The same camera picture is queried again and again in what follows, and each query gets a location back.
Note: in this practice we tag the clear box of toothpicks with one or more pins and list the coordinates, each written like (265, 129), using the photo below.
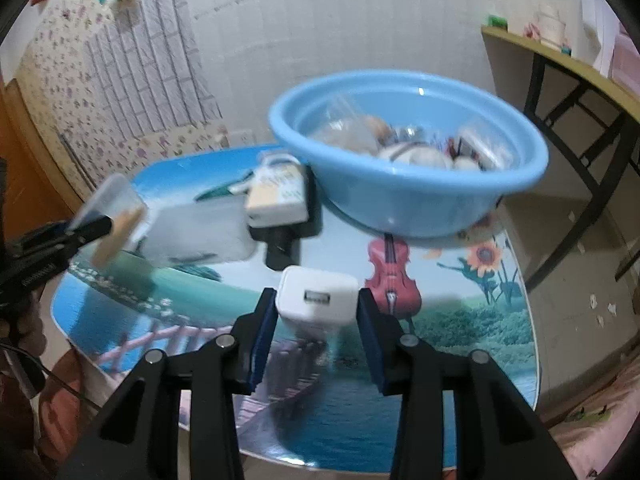
(117, 200)

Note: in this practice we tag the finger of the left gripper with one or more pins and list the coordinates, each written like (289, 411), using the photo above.
(56, 237)

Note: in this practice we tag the clear bag of swabs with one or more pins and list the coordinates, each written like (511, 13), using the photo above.
(345, 126)

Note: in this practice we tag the small green box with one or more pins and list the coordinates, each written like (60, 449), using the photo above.
(497, 22)

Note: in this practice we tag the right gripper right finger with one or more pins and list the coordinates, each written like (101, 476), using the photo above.
(498, 435)

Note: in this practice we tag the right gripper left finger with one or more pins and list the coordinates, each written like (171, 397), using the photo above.
(135, 434)

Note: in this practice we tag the light blue plastic basin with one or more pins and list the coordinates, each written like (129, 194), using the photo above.
(401, 199)

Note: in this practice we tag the white plastic hook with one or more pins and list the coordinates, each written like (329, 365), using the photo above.
(242, 186)

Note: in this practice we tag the brown wooden door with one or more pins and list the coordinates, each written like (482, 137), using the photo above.
(37, 192)

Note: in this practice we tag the white wall socket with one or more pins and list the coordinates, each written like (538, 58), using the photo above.
(240, 138)

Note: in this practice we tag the crushed clear plastic bottle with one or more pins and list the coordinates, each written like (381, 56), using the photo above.
(486, 149)

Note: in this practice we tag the long clear plastic case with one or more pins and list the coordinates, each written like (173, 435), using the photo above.
(211, 231)

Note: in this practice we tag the black device with label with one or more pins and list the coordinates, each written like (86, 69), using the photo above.
(282, 207)

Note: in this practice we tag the white USB wall charger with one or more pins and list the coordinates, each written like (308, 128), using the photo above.
(316, 304)

